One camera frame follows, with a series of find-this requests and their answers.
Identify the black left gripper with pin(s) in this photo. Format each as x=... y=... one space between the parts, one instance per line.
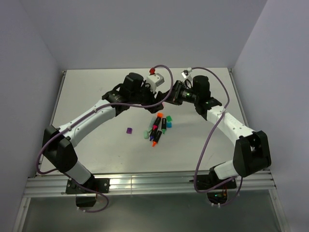
x=152 y=100

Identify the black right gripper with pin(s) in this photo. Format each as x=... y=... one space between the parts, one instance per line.
x=174 y=95

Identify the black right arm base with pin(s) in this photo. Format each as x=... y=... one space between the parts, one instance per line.
x=206 y=181

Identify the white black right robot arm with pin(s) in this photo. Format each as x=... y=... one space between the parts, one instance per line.
x=251 y=148

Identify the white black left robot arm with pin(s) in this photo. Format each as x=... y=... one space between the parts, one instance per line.
x=59 y=143

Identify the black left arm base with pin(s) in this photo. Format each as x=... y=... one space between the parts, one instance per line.
x=87 y=193

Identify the pale green pen cap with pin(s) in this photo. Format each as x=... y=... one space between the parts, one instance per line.
x=146 y=134

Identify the purple pen cap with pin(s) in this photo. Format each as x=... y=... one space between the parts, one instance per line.
x=129 y=130

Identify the black pink tip highlighter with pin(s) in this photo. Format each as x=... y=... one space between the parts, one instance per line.
x=156 y=123

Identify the black green tip highlighter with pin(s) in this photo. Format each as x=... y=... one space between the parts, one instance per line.
x=164 y=125

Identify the pale green capped highlighter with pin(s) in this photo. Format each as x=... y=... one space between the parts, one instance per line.
x=150 y=127

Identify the black orange tip highlighter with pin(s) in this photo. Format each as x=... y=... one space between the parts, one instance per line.
x=156 y=138

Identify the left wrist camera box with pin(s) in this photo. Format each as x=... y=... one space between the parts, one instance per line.
x=154 y=81

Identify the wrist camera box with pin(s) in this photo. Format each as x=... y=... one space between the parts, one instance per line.
x=154 y=81
x=186 y=74

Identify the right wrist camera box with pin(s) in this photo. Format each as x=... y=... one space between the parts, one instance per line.
x=186 y=74

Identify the aluminium front rail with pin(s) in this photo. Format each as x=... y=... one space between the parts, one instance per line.
x=137 y=184

